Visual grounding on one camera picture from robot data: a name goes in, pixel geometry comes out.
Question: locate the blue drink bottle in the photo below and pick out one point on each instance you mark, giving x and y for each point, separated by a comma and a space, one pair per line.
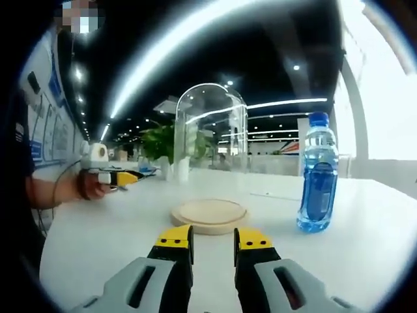
317, 189

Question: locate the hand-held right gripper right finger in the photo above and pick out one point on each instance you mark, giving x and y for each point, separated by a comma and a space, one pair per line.
277, 283

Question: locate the red blue wall banner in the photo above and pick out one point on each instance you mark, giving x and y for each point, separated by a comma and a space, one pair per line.
289, 147

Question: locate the round wooden base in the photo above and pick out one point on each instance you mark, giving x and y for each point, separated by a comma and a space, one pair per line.
208, 229

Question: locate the person's left hand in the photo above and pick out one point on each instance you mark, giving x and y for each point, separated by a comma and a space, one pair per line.
94, 190

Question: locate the green leafy plant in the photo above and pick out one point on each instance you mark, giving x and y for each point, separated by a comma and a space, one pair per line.
159, 140

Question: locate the clear glass dome cover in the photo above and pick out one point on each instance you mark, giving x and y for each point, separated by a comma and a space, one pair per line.
211, 130

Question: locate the white chest-worn device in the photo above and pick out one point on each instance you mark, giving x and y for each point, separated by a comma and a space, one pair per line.
32, 83

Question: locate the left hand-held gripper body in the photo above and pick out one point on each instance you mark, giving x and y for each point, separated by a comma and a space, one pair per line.
94, 156

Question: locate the blue white packet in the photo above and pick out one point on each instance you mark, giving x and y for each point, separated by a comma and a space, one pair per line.
148, 169

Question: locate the blue white wall poster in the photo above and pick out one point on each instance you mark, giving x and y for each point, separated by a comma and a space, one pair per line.
62, 130

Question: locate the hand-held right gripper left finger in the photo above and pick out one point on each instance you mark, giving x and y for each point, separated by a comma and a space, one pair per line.
146, 280

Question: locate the white plant pot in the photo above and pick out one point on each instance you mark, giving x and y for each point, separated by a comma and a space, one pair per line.
166, 168
182, 169

